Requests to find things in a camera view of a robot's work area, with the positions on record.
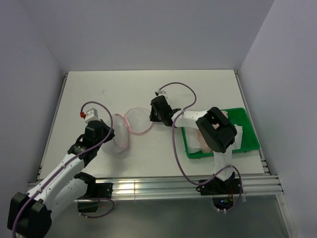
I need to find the mesh laundry bag pink trim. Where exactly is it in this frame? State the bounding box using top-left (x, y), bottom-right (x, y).
top-left (102, 107), bottom-right (153, 155)

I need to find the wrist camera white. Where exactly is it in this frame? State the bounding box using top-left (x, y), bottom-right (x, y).
top-left (80, 108), bottom-right (99, 124)
top-left (155, 89), bottom-right (168, 99)

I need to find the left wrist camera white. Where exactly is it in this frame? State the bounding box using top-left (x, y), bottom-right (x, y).
top-left (80, 108), bottom-right (99, 124)

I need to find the green plastic tray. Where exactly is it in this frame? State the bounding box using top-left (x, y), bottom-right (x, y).
top-left (181, 108), bottom-right (260, 159)

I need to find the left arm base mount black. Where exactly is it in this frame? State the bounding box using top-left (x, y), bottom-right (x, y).
top-left (77, 182), bottom-right (115, 219)

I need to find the white cloth in tray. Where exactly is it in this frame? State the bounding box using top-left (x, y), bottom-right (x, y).
top-left (185, 124), bottom-right (243, 154)

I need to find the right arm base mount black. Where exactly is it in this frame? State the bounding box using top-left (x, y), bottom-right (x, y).
top-left (196, 175), bottom-right (243, 212)

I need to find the pink beige bra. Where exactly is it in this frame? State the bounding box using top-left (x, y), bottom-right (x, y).
top-left (195, 107), bottom-right (236, 153)

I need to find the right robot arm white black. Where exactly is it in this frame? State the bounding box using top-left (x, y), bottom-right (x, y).
top-left (150, 96), bottom-right (237, 193)

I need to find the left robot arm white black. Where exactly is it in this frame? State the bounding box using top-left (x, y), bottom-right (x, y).
top-left (7, 120), bottom-right (114, 238)

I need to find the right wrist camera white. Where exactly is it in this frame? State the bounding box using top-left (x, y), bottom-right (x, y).
top-left (155, 89), bottom-right (168, 99)

